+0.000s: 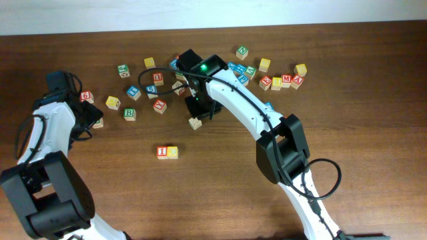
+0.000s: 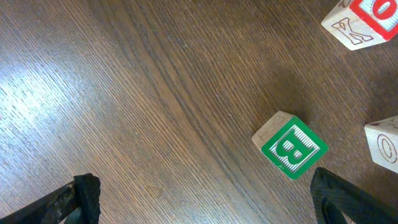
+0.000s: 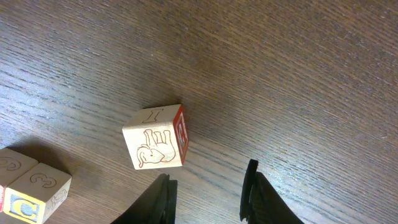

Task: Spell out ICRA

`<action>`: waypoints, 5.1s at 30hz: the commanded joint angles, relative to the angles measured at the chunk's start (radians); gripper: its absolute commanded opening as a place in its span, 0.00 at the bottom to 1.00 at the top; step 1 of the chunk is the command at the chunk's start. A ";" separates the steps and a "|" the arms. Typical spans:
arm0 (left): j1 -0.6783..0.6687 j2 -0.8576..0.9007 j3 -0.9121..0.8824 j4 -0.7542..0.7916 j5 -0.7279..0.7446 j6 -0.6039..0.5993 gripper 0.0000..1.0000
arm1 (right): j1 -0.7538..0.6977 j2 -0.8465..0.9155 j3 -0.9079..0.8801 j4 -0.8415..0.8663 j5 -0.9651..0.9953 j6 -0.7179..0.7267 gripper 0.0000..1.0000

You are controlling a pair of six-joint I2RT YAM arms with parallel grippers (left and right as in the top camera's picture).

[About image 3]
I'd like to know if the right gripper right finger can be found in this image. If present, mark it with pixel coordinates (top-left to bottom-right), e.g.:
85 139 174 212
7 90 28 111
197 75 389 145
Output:
239 159 303 224

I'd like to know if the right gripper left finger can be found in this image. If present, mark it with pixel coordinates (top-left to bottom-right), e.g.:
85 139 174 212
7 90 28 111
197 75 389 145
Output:
111 174 178 224

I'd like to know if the green R block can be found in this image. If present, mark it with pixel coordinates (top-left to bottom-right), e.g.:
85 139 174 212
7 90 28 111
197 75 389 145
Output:
122 104 189 170

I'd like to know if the yellow C block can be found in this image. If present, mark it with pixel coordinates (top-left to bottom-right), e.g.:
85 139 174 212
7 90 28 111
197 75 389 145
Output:
3 163 72 224

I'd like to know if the red I block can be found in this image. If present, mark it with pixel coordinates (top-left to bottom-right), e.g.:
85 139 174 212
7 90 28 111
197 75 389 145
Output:
0 148 38 212

